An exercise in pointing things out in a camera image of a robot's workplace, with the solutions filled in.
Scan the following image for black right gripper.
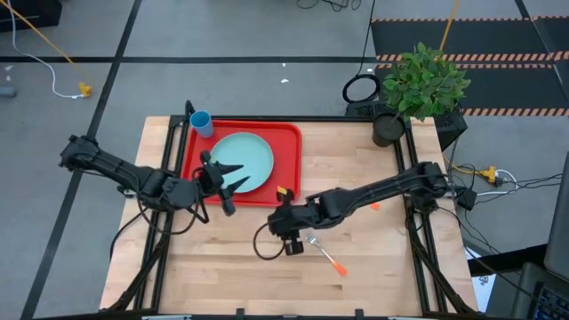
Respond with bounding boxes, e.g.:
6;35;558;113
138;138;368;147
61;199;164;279
268;187;319;257

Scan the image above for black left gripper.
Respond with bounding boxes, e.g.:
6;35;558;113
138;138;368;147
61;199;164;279
195;150;251;218

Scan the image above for teal round plate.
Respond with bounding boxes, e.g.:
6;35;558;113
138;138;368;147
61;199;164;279
209;132;276;195

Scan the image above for orange-handled metal fork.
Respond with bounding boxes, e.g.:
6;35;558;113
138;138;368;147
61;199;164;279
305;235;349;277

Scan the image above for blue plastic cup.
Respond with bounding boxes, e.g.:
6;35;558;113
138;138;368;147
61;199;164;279
189;109;215;139

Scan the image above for yellow connector by arm base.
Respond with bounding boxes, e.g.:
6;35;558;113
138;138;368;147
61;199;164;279
479;164;498;184

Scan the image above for red plastic tray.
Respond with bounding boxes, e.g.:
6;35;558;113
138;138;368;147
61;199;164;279
180;120;303;209

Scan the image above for black plant pot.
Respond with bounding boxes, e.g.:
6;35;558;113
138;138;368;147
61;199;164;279
372;111;406;148

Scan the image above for small black power adapter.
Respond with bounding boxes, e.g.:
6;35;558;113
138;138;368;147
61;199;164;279
455;186;478;212

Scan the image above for green leafy plant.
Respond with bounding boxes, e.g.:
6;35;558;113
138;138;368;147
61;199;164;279
381;42;471;122

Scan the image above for white paper sheet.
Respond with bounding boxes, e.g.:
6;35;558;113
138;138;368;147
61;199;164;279
464;248;495;312

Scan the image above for black crate on floor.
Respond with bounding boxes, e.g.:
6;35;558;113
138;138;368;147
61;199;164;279
0;0;63;33

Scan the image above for grey monitor edge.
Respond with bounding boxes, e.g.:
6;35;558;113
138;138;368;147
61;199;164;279
542;150;569;281

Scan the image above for black keyboard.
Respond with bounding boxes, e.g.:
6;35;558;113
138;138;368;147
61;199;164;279
531;284;569;320

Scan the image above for black hazard-striped floor mat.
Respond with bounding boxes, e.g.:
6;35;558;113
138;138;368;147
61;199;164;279
371;16;569;117

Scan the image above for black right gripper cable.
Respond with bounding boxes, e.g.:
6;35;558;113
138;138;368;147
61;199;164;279
252;220;286;261

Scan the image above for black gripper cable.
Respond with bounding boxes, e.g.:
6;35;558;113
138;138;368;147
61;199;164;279
136;195;211;236
252;220;286;261

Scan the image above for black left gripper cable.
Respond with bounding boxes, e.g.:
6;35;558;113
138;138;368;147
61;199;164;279
136;195;211;236

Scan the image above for black metal table frame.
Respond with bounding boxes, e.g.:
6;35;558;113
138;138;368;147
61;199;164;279
100;100;479;320

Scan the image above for black left base cable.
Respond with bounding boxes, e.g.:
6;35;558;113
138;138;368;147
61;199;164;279
109;208;148;262

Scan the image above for coiled black floor cable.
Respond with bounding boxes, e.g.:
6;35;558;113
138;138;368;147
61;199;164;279
341;73;381;104

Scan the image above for tangled black floor cables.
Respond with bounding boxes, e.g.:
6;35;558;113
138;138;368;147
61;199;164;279
295;0;362;12

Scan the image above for white floor cable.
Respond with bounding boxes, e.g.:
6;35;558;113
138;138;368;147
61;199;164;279
6;0;84;100

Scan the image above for long yellow floor cable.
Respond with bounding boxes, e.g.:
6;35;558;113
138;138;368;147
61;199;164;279
0;0;94;90

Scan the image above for yellow cable over mat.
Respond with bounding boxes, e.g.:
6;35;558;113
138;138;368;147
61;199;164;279
438;0;461;52

